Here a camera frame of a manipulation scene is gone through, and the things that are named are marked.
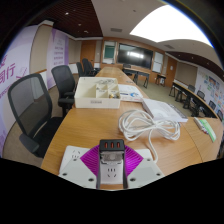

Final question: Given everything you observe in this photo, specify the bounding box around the group of colourful wall posters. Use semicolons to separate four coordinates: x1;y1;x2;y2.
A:
203;74;224;114

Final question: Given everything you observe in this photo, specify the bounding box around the black mesh office chair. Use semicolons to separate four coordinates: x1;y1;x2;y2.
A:
50;64;77;118
7;73;64;158

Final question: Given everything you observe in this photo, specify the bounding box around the white printed paper sheet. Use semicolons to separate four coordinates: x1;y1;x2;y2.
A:
118;83;139;95

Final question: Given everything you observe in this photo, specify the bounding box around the green booklet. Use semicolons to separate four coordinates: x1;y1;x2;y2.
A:
199;117;218;143

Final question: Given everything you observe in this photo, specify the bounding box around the white compartment organizer box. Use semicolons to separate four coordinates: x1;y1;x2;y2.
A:
73;76;122;110

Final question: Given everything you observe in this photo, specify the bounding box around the small dark side table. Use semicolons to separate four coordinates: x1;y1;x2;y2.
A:
155;73;167;86

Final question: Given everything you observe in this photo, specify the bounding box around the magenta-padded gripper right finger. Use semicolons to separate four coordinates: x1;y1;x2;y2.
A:
122;145;165;190

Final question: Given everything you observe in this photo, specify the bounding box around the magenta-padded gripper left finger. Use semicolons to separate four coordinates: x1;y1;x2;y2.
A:
58;144;102;190

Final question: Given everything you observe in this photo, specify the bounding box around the group of black office chairs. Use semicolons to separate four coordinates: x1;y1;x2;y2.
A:
75;58;101;78
186;84;224;123

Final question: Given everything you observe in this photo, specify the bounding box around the long curved wooden table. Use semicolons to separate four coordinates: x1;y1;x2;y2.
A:
168;79;218;118

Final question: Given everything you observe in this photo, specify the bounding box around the group of ceiling spotlights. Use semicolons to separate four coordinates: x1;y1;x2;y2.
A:
63;11;90;35

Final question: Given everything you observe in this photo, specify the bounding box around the white power cable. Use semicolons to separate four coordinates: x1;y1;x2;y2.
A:
118;109;182;164

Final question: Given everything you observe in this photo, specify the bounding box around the white blue flat packet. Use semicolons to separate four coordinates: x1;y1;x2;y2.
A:
119;91;144;103

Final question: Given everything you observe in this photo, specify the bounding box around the dark desk with legs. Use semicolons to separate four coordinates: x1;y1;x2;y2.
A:
121;67;151;89

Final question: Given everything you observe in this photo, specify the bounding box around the black charger with orange ports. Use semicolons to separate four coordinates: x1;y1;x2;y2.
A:
98;139;126;166

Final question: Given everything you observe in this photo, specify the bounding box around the pack of marker pens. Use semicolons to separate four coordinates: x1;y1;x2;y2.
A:
193;116;209;134

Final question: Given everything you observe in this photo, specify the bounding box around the large bright ceiling light panel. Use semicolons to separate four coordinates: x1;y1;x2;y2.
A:
129;3;213;48

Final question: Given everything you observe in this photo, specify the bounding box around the white wall whiteboard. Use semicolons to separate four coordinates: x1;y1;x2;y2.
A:
152;51;165;74

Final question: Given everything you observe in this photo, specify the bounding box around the large black wall screen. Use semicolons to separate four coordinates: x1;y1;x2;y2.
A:
116;43;154;70

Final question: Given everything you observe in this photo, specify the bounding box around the whiteboard with green panel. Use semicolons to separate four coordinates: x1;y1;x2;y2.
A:
102;40;118;65

